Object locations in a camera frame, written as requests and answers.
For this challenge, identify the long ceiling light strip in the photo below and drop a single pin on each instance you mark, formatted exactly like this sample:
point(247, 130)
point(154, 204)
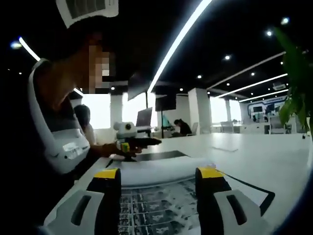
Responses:
point(176, 46)

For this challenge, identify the white chest-worn device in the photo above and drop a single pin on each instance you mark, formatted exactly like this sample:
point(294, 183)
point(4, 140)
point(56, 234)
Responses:
point(71, 147)

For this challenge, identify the person's own body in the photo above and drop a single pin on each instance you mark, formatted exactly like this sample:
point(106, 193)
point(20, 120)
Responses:
point(56, 80)

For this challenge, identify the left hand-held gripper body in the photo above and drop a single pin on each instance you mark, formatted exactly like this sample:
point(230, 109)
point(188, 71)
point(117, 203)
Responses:
point(126, 132)

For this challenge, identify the computer monitor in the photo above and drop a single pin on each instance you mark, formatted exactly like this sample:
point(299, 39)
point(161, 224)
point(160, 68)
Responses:
point(144, 117)

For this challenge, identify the white ceiling air vent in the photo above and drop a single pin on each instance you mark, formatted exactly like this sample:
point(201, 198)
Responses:
point(85, 8)
point(279, 86)

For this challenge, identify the small dark object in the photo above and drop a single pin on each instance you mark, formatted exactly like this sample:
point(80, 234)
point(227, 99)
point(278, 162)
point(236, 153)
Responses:
point(303, 137)

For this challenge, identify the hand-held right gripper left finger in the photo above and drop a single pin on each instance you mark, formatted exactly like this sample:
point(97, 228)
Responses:
point(97, 210)

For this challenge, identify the person's left hand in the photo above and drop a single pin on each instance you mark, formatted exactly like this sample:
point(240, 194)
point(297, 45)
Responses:
point(117, 149)

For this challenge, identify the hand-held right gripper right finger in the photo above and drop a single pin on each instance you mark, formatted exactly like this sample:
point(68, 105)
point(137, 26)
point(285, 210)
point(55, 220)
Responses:
point(220, 210)

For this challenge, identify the black mat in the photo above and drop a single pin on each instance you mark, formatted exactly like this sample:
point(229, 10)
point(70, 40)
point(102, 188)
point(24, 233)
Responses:
point(161, 155)

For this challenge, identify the green potted plant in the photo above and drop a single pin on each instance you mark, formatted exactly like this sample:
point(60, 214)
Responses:
point(297, 73)

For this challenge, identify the black hanging screen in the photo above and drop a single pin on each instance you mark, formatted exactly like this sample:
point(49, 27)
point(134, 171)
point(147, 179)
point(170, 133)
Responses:
point(165, 102)

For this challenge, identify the white patterned mat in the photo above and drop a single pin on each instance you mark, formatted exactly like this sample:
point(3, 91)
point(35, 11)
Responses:
point(156, 171)

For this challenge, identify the group of ceiling spotlights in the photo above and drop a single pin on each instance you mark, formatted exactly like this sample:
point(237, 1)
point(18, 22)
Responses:
point(227, 57)

